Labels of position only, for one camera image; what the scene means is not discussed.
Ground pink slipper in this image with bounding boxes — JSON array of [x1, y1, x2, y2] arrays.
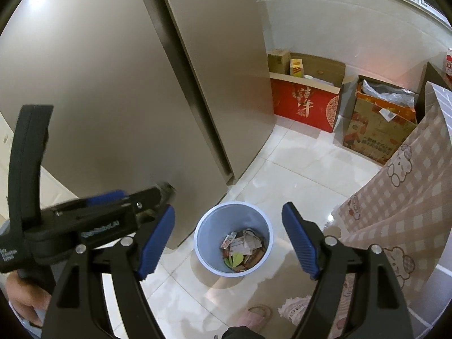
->
[[236, 304, 272, 329]]

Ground champagne gold refrigerator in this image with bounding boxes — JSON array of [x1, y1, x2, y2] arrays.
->
[[0, 0, 276, 251]]

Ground small brown cardboard box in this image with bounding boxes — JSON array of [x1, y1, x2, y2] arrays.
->
[[267, 49, 291, 75]]

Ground green wrapper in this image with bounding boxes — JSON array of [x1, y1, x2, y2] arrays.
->
[[223, 252, 245, 268]]

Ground blue plastic waste bin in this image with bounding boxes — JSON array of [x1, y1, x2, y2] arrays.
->
[[194, 201, 273, 278]]

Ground pile of wrappers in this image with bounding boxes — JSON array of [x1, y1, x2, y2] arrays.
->
[[221, 228, 269, 272]]

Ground dark wooden cabinet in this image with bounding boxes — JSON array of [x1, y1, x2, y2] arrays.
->
[[415, 62, 452, 114]]

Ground yellow carton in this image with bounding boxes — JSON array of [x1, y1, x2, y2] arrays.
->
[[290, 57, 305, 78]]

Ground red printed cardboard box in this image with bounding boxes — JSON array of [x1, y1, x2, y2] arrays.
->
[[269, 52, 354, 134]]

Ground brown printed cardboard box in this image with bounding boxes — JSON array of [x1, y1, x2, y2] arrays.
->
[[342, 74, 419, 166]]

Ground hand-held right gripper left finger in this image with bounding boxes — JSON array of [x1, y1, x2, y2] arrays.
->
[[42, 205, 176, 339]]

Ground person's left hand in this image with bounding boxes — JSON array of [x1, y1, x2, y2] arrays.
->
[[6, 273, 53, 325]]

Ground pink checked cartoon tablecloth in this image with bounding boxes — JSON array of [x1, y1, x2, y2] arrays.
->
[[323, 81, 452, 339]]

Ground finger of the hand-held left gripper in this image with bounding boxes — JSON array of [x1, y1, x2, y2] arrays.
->
[[40, 190, 128, 220], [122, 182, 177, 224]]

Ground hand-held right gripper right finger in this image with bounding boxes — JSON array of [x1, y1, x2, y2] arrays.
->
[[281, 202, 414, 339]]

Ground pink frilled cloth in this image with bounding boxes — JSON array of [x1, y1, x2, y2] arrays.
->
[[277, 295, 313, 323]]

